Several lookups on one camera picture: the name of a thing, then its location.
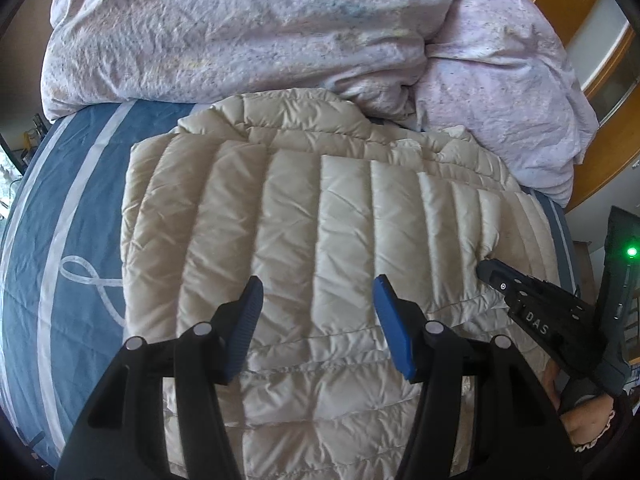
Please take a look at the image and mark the pink floral duvet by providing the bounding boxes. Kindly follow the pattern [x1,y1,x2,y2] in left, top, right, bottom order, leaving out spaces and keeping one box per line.
[40,0,599,208]

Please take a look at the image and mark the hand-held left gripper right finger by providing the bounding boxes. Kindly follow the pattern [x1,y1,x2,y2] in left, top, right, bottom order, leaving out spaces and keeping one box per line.
[372,274,576,480]

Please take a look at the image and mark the wooden wardrobe with glass door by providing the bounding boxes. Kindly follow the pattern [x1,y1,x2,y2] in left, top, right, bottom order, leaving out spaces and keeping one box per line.
[529,0,640,212]

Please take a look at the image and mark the dark clutter beside bed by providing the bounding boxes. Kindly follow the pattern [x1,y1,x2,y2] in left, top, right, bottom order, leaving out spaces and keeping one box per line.
[0,110,50,223]

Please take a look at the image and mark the person's right hand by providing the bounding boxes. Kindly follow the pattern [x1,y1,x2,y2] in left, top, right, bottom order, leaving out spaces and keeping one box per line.
[542,359,617,451]

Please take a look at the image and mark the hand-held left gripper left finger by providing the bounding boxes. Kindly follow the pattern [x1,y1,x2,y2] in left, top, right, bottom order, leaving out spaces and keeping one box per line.
[55,275,265,480]

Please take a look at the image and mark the blue striped bed sheet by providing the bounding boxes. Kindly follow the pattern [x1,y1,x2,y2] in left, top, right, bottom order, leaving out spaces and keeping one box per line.
[0,100,583,468]

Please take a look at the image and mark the wooden chair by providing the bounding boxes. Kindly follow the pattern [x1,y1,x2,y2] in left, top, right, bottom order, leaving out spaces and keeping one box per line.
[572,240,595,283]

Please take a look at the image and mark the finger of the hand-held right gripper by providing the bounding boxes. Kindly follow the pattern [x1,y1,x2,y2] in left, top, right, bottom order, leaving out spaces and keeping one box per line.
[475,258,527,307]

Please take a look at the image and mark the cream quilted down jacket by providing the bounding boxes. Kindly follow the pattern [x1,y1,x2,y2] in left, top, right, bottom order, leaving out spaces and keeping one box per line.
[121,87,562,480]

